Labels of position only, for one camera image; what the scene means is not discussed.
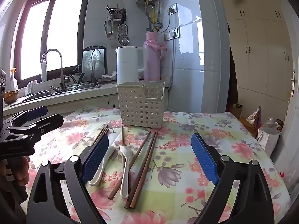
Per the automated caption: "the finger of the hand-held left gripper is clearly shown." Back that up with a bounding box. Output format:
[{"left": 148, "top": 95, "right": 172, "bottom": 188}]
[
  {"left": 7, "top": 113, "right": 64, "bottom": 143},
  {"left": 10, "top": 106, "right": 49, "bottom": 127}
]

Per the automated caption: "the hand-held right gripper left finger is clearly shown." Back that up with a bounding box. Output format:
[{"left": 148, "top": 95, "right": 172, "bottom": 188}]
[{"left": 26, "top": 134, "right": 110, "bottom": 224}]

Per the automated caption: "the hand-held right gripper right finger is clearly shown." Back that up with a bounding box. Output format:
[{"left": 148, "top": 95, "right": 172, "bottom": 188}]
[{"left": 191, "top": 132, "right": 275, "bottom": 224}]

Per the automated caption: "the white ceramic spoon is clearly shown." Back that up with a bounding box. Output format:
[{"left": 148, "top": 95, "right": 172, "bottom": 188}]
[
  {"left": 120, "top": 145, "right": 133, "bottom": 199},
  {"left": 89, "top": 146, "right": 115, "bottom": 186}
]

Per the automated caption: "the white perforated plastic basket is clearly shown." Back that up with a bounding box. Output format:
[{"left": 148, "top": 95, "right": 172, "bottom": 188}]
[{"left": 116, "top": 82, "right": 165, "bottom": 129}]

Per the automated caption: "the person's left hand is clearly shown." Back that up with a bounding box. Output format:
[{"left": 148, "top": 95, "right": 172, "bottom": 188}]
[{"left": 0, "top": 156, "right": 30, "bottom": 199}]

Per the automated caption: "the steel kitchen sink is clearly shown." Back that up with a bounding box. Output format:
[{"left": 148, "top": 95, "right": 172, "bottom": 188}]
[{"left": 14, "top": 82, "right": 103, "bottom": 105}]

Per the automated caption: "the white crumpled cloth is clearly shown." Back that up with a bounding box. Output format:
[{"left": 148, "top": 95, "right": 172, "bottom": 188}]
[{"left": 25, "top": 80, "right": 38, "bottom": 96}]

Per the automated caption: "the small wicker basket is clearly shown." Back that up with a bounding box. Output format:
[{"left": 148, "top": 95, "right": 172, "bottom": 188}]
[{"left": 3, "top": 90, "right": 19, "bottom": 104}]

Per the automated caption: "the white kitchen base cabinet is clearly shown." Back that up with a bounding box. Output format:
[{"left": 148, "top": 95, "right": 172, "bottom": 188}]
[{"left": 0, "top": 93, "right": 122, "bottom": 118}]

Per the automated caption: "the floral tablecloth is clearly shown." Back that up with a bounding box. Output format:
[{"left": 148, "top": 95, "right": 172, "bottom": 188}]
[{"left": 26, "top": 106, "right": 292, "bottom": 224}]

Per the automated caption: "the white spray bottle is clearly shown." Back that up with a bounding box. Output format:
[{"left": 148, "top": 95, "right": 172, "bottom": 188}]
[{"left": 10, "top": 68, "right": 19, "bottom": 91}]

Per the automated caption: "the tall steel faucet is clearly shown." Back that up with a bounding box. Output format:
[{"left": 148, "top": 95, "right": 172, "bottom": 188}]
[{"left": 41, "top": 49, "right": 67, "bottom": 87}]

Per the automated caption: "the wooden chair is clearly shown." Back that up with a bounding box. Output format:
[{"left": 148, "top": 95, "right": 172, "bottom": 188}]
[{"left": 239, "top": 107, "right": 261, "bottom": 139}]

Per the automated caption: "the crumpled plastic bag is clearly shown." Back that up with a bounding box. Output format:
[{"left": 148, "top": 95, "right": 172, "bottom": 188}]
[{"left": 246, "top": 108, "right": 261, "bottom": 125}]

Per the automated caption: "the white paper bag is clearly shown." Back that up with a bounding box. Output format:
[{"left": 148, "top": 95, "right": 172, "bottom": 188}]
[{"left": 257, "top": 126, "right": 281, "bottom": 156}]

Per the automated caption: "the steel cutting board black rim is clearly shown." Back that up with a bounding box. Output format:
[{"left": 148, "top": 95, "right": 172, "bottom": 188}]
[{"left": 82, "top": 45, "right": 108, "bottom": 78}]

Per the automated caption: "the beige dish cloth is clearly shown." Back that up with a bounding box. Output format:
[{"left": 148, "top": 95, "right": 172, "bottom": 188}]
[{"left": 101, "top": 71, "right": 117, "bottom": 83}]

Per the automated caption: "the brown framed window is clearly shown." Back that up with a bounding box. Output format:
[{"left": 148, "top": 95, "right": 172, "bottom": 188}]
[{"left": 10, "top": 0, "right": 93, "bottom": 88}]

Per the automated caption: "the dark hanging coat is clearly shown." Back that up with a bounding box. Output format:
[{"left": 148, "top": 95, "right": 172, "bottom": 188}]
[{"left": 225, "top": 23, "right": 239, "bottom": 112}]

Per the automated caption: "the white electric kettle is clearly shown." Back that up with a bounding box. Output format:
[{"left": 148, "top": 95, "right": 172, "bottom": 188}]
[{"left": 115, "top": 46, "right": 147, "bottom": 85}]

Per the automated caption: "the white door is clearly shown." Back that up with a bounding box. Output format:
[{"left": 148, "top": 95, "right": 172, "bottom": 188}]
[{"left": 280, "top": 0, "right": 299, "bottom": 150}]

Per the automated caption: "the steel ladle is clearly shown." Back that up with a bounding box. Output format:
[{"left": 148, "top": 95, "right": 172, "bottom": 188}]
[{"left": 107, "top": 20, "right": 116, "bottom": 40}]

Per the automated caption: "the pink thermos flask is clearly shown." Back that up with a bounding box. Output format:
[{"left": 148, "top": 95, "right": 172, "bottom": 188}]
[{"left": 143, "top": 32, "right": 168, "bottom": 81}]

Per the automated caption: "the black framed grater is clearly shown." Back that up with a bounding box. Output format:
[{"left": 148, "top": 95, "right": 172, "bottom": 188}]
[{"left": 118, "top": 20, "right": 128, "bottom": 36}]

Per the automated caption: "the white wardrobe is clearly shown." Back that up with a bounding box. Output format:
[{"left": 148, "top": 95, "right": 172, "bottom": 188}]
[{"left": 222, "top": 0, "right": 295, "bottom": 109}]

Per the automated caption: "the steel wall utensil rack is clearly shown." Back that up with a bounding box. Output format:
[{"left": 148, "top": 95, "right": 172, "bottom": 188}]
[{"left": 106, "top": 5, "right": 127, "bottom": 21}]

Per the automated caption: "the double wall outlet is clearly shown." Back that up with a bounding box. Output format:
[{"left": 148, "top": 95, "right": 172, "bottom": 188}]
[{"left": 164, "top": 26, "right": 181, "bottom": 40}]

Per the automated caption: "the yellow gas hose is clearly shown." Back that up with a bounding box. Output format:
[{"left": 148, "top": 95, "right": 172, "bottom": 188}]
[{"left": 152, "top": 5, "right": 158, "bottom": 32}]

